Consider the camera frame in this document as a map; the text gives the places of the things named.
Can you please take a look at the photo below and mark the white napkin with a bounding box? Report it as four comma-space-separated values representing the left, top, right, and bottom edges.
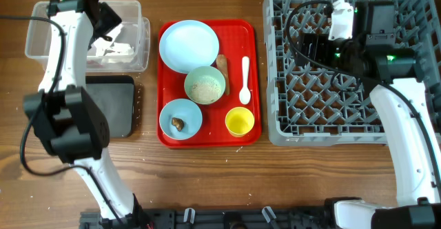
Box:
92, 24, 134, 63

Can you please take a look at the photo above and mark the light blue plate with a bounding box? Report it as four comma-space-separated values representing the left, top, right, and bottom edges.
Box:
159, 20, 220, 74

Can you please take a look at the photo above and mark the brown sweet potato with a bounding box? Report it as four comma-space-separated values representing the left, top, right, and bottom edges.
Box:
216, 54, 230, 95

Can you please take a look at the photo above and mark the yellow cup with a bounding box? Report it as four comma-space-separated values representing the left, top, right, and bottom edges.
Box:
225, 107, 255, 137

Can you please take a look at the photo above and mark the green bowl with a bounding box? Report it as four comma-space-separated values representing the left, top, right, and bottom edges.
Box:
184, 66, 226, 105

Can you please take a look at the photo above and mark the pile of rice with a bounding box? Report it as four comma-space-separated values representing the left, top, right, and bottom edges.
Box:
190, 78, 222, 104

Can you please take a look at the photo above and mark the small blue bowl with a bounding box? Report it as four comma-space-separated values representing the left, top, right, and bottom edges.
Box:
158, 99, 203, 140

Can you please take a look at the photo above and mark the brown food scrap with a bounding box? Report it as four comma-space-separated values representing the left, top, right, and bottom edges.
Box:
172, 117, 185, 132

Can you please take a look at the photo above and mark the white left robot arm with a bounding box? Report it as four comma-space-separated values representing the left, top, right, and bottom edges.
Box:
20, 0, 150, 228

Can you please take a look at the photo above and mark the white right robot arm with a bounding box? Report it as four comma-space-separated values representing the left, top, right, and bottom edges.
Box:
289, 0, 440, 228

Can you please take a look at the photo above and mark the grey dishwasher rack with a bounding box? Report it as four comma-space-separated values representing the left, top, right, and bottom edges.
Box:
263, 0, 440, 146

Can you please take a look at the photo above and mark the clear plastic storage bin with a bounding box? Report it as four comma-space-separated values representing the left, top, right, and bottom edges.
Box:
25, 0, 150, 72

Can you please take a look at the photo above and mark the black rectangular tray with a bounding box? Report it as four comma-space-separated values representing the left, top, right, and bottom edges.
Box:
85, 75, 135, 138

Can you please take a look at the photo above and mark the white plastic spoon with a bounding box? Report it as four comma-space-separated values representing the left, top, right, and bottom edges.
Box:
239, 57, 251, 105

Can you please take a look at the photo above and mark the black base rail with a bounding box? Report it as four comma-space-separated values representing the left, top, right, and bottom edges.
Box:
79, 206, 345, 229

